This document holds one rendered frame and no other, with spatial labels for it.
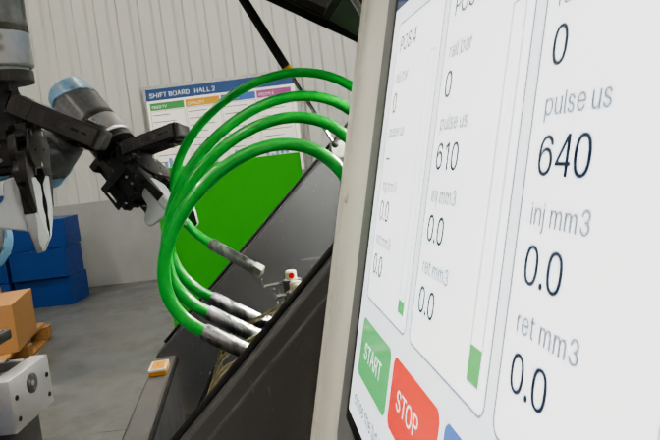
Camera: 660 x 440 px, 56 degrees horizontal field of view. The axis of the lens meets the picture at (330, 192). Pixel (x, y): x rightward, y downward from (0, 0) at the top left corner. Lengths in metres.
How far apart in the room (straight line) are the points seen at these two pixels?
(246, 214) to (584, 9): 3.94
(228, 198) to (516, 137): 3.90
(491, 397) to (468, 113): 0.10
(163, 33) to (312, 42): 1.73
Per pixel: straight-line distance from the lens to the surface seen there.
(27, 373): 1.23
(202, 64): 7.50
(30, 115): 0.79
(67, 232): 7.09
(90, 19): 7.98
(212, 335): 0.67
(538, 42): 0.20
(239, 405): 0.59
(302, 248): 1.22
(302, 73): 0.94
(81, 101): 1.13
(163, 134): 1.03
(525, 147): 0.19
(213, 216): 4.09
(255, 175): 4.07
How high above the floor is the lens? 1.31
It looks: 4 degrees down
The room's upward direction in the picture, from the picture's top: 7 degrees counter-clockwise
